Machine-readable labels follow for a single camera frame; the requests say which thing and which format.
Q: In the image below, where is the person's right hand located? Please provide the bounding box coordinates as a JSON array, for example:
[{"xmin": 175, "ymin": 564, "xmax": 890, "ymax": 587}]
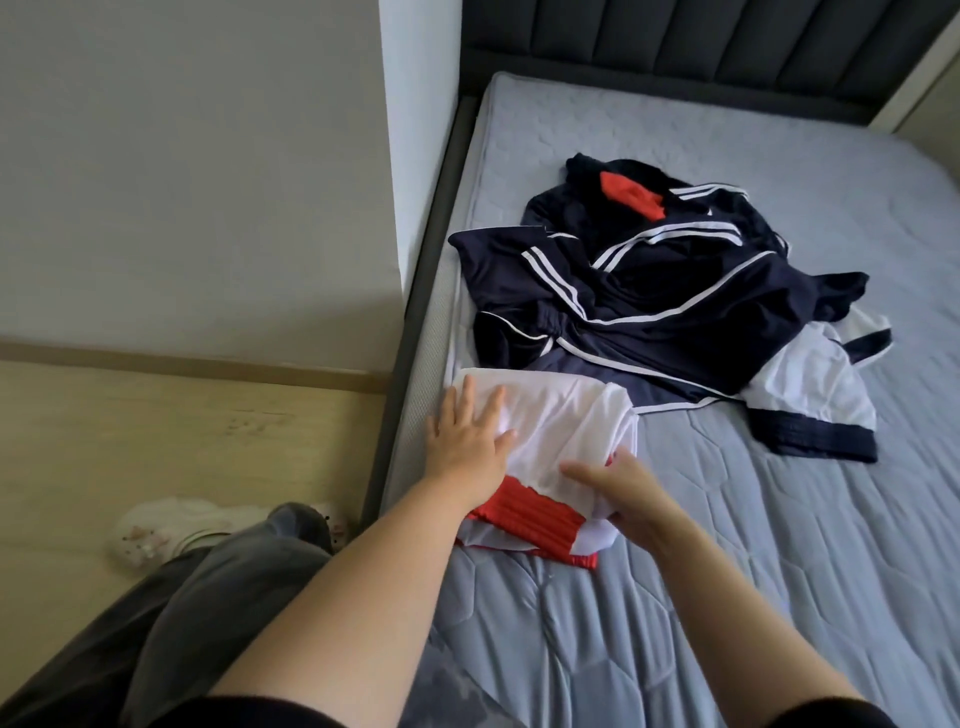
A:
[{"xmin": 559, "ymin": 447, "xmax": 695, "ymax": 557}]

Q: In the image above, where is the person's left hand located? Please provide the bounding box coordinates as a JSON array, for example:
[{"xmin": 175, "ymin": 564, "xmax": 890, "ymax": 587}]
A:
[{"xmin": 424, "ymin": 373, "xmax": 521, "ymax": 515}]

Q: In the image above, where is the red and white jacket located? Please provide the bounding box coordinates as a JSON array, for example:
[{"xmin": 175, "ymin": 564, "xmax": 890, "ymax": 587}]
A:
[{"xmin": 454, "ymin": 367, "xmax": 642, "ymax": 572}]

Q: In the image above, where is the grey quilted bed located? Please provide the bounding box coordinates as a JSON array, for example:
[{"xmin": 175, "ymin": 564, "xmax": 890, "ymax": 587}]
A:
[{"xmin": 360, "ymin": 72, "xmax": 960, "ymax": 728}]

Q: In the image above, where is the dark grey upholstered headboard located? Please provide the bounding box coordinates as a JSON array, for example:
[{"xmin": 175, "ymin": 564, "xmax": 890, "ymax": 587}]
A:
[{"xmin": 457, "ymin": 0, "xmax": 960, "ymax": 125}]

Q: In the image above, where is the red and navy sports jacket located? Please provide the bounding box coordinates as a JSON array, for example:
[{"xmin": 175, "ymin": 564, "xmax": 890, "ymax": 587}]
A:
[{"xmin": 447, "ymin": 153, "xmax": 872, "ymax": 414}]

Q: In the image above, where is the person's right forearm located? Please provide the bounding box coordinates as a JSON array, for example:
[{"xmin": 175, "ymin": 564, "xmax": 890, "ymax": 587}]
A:
[{"xmin": 645, "ymin": 517, "xmax": 864, "ymax": 728}]

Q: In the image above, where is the white and navy garment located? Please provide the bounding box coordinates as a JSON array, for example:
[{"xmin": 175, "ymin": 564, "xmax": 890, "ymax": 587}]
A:
[{"xmin": 742, "ymin": 307, "xmax": 896, "ymax": 464}]

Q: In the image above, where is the person's left forearm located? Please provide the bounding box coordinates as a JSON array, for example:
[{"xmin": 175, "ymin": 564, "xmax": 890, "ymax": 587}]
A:
[{"xmin": 210, "ymin": 480, "xmax": 482, "ymax": 728}]

